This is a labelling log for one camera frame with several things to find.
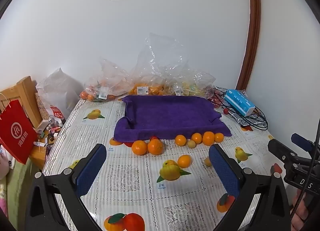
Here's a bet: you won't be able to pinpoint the green bedding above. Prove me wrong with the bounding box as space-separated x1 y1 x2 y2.
0 161 43 231

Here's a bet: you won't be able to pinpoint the pink plush toy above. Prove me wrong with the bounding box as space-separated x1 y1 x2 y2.
0 143 17 179

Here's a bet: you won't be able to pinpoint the black and white patterned pouch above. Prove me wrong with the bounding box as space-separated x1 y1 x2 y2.
229 111 265 128

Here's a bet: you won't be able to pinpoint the black cables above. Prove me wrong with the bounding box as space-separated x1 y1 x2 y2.
212 87 268 131

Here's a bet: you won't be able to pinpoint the brown wooden door frame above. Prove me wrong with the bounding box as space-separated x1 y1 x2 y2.
236 0 262 91

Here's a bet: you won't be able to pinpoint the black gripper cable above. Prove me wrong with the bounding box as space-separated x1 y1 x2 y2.
290 121 320 219

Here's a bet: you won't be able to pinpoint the blue tissue pack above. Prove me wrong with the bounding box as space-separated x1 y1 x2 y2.
224 89 256 116

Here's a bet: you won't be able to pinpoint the fruit print tablecloth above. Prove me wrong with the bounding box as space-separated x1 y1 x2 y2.
41 96 283 231

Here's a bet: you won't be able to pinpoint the pile of small toiletries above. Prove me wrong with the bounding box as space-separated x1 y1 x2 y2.
35 118 67 146

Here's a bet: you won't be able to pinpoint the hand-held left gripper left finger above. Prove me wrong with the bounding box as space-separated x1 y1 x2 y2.
24 143 107 231

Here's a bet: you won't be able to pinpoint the clear bag of yellow fruit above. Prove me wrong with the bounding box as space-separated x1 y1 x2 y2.
166 67 217 97

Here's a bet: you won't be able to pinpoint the purple towel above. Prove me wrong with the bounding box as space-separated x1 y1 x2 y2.
113 95 233 144

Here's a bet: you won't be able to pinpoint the red and white packet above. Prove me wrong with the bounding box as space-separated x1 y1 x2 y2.
49 105 63 119

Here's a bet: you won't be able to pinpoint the clear bag of tangerines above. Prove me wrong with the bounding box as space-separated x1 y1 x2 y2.
80 58 134 102

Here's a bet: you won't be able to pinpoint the bag of red cherry tomatoes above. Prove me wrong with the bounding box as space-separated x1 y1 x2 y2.
209 96 223 108

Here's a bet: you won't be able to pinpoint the red paper bag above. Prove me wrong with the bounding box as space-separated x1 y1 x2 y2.
0 93 38 165

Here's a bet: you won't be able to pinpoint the person's right hand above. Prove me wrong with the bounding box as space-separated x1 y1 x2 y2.
291 190 316 231

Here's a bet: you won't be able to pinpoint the white plastic bag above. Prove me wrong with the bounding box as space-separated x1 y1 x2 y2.
37 68 84 119

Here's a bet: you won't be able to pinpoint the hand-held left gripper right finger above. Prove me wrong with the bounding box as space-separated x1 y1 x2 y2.
209 143 292 231

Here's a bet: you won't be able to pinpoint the clear bag of oranges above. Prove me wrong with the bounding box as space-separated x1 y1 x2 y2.
129 33 190 96

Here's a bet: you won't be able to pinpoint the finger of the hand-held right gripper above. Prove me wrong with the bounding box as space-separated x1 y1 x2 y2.
267 138 301 169
291 133 315 152

